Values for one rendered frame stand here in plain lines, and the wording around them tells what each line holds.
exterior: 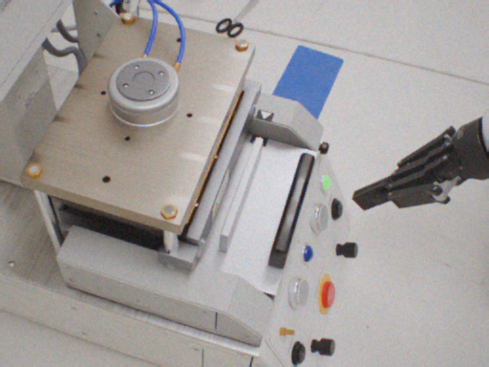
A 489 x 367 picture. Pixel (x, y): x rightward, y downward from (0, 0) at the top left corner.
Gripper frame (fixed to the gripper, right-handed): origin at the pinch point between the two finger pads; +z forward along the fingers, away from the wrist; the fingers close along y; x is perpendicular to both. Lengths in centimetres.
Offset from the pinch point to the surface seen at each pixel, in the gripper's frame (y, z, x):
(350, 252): 3.6, 8.9, 5.7
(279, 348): 25.9, 6.2, -1.8
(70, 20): -25, 46, -49
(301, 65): -36.5, 22.7, -9.9
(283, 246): 19.9, -2.3, -12.2
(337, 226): 0.2, 10.2, 2.6
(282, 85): -29.6, 24.0, -10.9
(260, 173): 8.4, 4.1, -15.8
